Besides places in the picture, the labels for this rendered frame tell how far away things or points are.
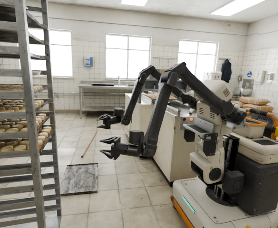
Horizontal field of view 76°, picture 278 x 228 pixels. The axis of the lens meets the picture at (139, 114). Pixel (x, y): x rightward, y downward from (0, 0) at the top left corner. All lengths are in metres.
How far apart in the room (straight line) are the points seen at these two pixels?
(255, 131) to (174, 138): 0.76
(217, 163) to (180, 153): 0.68
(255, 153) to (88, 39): 5.09
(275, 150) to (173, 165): 0.99
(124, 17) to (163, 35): 1.26
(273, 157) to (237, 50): 6.00
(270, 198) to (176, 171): 0.88
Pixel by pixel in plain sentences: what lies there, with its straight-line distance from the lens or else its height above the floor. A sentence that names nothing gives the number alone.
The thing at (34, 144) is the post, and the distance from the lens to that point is 0.93.
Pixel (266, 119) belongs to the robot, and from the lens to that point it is 1.76.
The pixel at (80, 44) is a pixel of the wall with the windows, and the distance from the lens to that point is 5.72.
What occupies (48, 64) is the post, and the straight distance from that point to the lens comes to 1.31.
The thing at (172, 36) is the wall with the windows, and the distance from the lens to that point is 6.13.
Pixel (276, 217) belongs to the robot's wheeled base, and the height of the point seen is 0.27.
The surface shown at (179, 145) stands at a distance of 1.99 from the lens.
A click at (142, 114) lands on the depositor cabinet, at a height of 0.70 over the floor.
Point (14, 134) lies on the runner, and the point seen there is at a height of 0.97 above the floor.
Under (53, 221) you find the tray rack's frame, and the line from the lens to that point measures 1.68.
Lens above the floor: 1.25
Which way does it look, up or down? 13 degrees down
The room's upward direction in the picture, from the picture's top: 2 degrees clockwise
